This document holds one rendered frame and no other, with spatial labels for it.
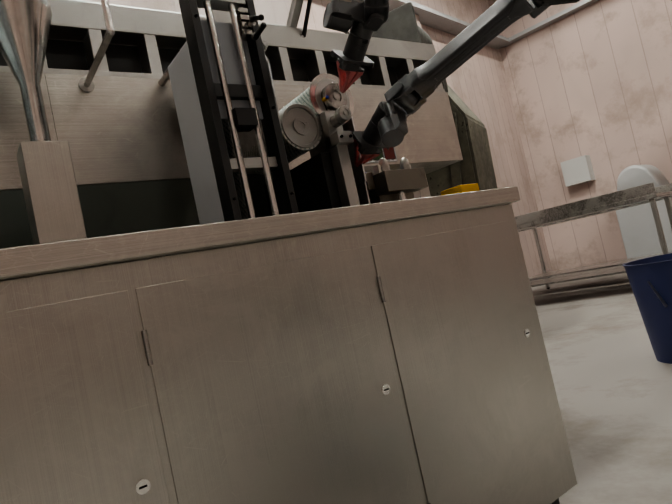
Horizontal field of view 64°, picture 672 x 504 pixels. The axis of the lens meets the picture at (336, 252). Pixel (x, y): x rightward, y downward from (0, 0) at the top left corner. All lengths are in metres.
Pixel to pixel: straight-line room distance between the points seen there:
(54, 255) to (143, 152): 0.79
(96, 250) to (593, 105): 9.20
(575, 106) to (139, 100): 8.66
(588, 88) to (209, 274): 9.10
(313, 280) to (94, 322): 0.40
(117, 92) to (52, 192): 0.49
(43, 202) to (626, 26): 9.18
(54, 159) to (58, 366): 0.53
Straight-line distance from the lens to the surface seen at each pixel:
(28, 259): 0.85
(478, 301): 1.35
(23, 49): 1.36
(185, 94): 1.52
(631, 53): 9.67
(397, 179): 1.55
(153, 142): 1.63
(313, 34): 2.07
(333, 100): 1.51
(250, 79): 1.27
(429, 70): 1.39
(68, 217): 1.24
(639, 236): 8.67
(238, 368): 0.95
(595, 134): 9.66
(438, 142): 2.28
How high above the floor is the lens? 0.76
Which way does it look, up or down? 3 degrees up
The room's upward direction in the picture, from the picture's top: 12 degrees counter-clockwise
